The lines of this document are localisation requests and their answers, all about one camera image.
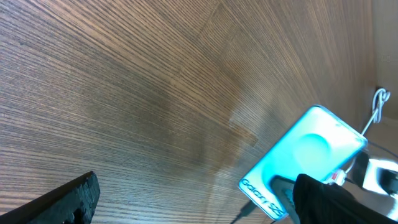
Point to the blue Galaxy smartphone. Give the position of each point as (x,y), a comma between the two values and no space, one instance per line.
(317,144)

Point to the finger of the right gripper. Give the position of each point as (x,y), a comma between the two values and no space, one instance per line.
(283,190)

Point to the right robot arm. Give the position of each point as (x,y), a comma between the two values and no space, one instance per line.
(376,176)

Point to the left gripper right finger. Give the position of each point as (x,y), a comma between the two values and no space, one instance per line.
(319,203)

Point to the white power strip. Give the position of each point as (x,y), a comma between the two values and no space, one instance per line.
(337,177)

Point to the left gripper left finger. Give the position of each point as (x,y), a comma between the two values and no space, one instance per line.
(73,202)

